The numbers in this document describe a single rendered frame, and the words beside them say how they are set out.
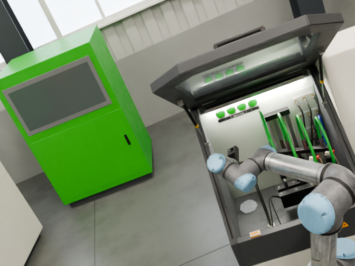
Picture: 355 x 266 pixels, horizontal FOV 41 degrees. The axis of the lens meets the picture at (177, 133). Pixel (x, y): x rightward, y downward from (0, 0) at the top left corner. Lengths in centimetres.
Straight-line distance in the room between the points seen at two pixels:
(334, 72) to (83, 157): 325
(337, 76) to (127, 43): 409
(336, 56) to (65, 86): 300
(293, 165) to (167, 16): 455
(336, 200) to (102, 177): 386
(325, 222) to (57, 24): 502
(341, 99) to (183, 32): 396
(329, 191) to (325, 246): 21
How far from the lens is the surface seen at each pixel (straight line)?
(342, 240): 194
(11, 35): 573
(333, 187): 153
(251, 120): 260
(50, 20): 603
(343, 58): 238
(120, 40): 609
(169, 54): 616
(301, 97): 260
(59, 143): 500
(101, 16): 605
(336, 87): 239
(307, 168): 168
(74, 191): 526
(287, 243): 238
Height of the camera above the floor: 244
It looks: 24 degrees down
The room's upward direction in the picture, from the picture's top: 24 degrees counter-clockwise
